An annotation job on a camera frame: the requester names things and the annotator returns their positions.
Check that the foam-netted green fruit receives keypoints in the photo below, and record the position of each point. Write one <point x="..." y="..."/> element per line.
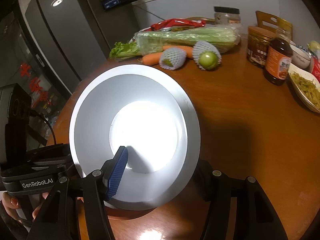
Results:
<point x="172" y="58"/>
<point x="206" y="56"/>

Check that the red tissue box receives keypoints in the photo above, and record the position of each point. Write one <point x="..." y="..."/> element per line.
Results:
<point x="315" y="67"/>

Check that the bagged celery bunch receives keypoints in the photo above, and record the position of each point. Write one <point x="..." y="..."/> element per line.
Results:
<point x="223" y="37"/>

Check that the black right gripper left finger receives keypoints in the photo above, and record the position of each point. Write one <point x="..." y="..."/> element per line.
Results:
<point x="57" y="218"/>

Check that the white dish of beans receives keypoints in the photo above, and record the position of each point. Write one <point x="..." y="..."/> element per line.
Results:
<point x="306" y="87"/>

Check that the right foam-netted green fruit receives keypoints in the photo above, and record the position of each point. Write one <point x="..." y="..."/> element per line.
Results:
<point x="206" y="56"/>

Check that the red snack bag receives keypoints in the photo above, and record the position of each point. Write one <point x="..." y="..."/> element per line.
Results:
<point x="177" y="23"/>

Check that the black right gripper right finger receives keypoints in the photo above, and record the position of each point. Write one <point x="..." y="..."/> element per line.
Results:
<point x="240" y="202"/>

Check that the white family bowl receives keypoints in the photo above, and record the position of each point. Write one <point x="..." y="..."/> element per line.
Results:
<point x="300" y="58"/>

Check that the grey refrigerator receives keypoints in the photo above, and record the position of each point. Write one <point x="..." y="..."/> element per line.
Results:
<point x="63" y="36"/>

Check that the blue box on sill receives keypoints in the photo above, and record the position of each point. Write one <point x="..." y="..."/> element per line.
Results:
<point x="109" y="4"/>

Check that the clear jar black lid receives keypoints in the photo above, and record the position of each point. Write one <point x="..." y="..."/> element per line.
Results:
<point x="227" y="17"/>

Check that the left hand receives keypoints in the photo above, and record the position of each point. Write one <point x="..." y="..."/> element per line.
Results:
<point x="11" y="204"/>

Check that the left foam-netted green fruit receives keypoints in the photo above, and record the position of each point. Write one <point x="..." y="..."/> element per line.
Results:
<point x="172" y="58"/>

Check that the white deep plate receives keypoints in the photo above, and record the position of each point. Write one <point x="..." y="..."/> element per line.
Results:
<point x="149" y="113"/>

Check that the amber jar with label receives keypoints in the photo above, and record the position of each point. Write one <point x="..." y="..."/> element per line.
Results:
<point x="257" y="45"/>

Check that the brown sauce bottle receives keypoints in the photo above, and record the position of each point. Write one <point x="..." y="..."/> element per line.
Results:
<point x="279" y="57"/>

